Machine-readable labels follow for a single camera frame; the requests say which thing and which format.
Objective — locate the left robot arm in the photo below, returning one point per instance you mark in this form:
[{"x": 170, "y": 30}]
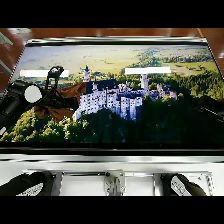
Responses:
[{"x": 13, "y": 100}]

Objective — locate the brown shirt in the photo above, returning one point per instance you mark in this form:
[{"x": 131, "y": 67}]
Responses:
[{"x": 62, "y": 114}]

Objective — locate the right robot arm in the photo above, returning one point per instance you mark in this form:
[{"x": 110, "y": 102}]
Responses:
[{"x": 213, "y": 106}]

